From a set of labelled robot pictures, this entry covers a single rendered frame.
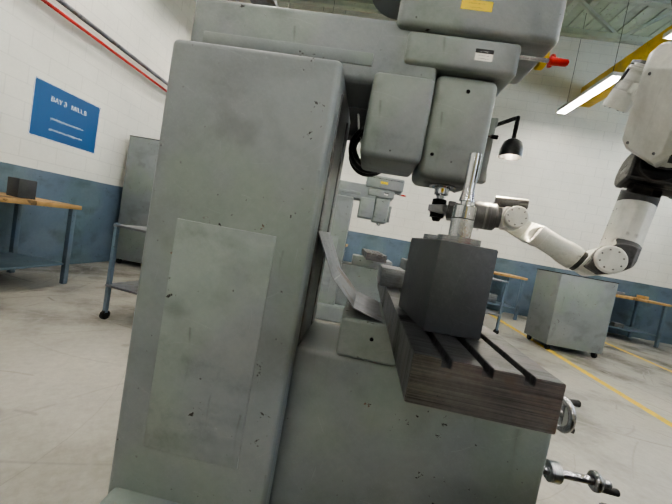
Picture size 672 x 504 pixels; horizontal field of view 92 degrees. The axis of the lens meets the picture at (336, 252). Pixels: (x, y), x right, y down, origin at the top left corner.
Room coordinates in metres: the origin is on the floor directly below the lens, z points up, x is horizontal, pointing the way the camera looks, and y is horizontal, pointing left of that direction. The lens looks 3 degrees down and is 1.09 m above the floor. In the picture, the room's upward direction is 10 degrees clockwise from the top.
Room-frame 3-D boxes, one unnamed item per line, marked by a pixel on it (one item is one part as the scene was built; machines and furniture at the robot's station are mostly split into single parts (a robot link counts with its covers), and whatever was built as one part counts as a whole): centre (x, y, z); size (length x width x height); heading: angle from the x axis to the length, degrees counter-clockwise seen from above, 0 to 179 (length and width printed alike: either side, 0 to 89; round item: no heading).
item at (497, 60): (1.11, -0.27, 1.68); 0.34 x 0.24 x 0.10; 85
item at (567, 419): (1.06, -0.81, 0.63); 0.16 x 0.12 x 0.12; 85
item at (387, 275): (1.25, -0.36, 0.98); 0.35 x 0.15 x 0.11; 87
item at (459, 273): (0.75, -0.25, 1.03); 0.22 x 0.12 x 0.20; 2
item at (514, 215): (1.03, -0.51, 1.24); 0.11 x 0.11 x 0.11; 70
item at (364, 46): (1.15, 0.18, 1.66); 0.80 x 0.23 x 0.20; 85
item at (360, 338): (1.10, -0.31, 0.79); 0.50 x 0.35 x 0.12; 85
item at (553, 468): (0.92, -0.83, 0.51); 0.22 x 0.06 x 0.06; 85
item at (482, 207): (1.07, -0.40, 1.23); 0.13 x 0.12 x 0.10; 160
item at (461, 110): (1.11, -0.31, 1.47); 0.21 x 0.19 x 0.32; 175
